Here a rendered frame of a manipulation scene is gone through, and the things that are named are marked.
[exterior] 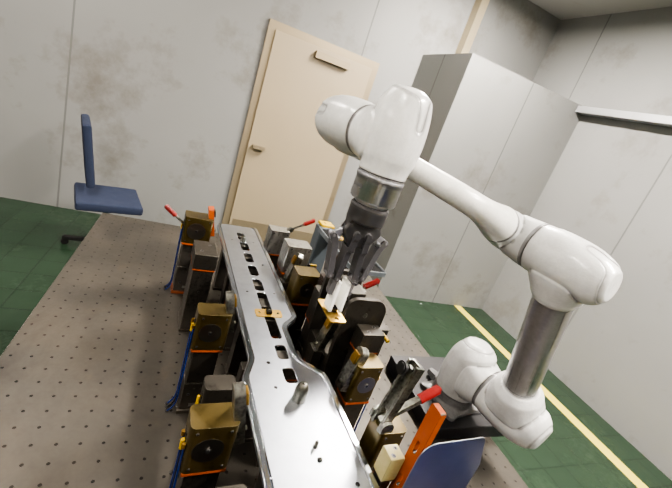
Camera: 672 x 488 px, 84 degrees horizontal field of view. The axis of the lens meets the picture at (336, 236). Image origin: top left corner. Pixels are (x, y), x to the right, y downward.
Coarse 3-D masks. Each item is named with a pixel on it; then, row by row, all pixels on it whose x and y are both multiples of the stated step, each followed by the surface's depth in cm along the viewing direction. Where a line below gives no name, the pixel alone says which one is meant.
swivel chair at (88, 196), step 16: (80, 192) 275; (96, 192) 284; (112, 192) 294; (128, 192) 304; (80, 208) 262; (96, 208) 267; (112, 208) 273; (128, 208) 279; (64, 240) 293; (80, 240) 295
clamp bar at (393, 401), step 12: (408, 360) 78; (408, 372) 77; (420, 372) 76; (396, 384) 80; (408, 384) 76; (384, 396) 81; (396, 396) 79; (384, 408) 82; (396, 408) 78; (372, 420) 82; (384, 420) 79
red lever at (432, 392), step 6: (426, 390) 84; (432, 390) 83; (438, 390) 83; (420, 396) 83; (426, 396) 82; (432, 396) 83; (408, 402) 82; (414, 402) 82; (420, 402) 82; (402, 408) 82; (408, 408) 82; (384, 414) 81; (378, 420) 81
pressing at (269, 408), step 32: (224, 224) 170; (224, 256) 143; (256, 256) 150; (256, 320) 110; (288, 320) 115; (256, 352) 98; (288, 352) 102; (256, 384) 87; (288, 384) 91; (320, 384) 94; (256, 416) 79; (288, 416) 82; (320, 416) 85; (256, 448) 73; (288, 448) 74; (320, 448) 77; (352, 448) 79; (288, 480) 68; (320, 480) 70; (352, 480) 72
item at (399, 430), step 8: (368, 424) 84; (376, 424) 81; (400, 424) 83; (368, 432) 83; (376, 432) 81; (392, 432) 80; (400, 432) 81; (360, 440) 85; (368, 440) 83; (376, 440) 80; (384, 440) 80; (392, 440) 81; (400, 440) 82; (368, 448) 82; (376, 448) 80; (368, 456) 82; (376, 456) 81
